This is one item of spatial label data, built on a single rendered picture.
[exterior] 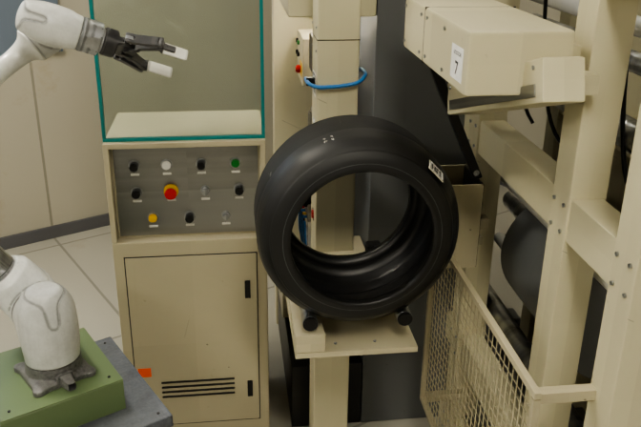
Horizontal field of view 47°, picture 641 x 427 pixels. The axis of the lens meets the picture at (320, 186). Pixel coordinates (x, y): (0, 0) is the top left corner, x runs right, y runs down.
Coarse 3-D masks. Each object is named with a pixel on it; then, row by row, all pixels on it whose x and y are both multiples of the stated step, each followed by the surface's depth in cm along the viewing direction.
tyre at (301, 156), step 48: (288, 144) 210; (336, 144) 195; (384, 144) 196; (288, 192) 196; (432, 192) 200; (288, 240) 200; (384, 240) 238; (432, 240) 207; (288, 288) 206; (336, 288) 232; (384, 288) 228
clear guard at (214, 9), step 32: (96, 0) 234; (128, 0) 235; (160, 0) 236; (192, 0) 237; (224, 0) 239; (256, 0) 240; (160, 32) 240; (192, 32) 241; (224, 32) 243; (256, 32) 244; (96, 64) 241; (192, 64) 245; (224, 64) 246; (256, 64) 248; (128, 96) 246; (160, 96) 248; (192, 96) 249; (224, 96) 250; (256, 96) 252; (128, 128) 250; (160, 128) 252; (192, 128) 253; (224, 128) 254; (256, 128) 256
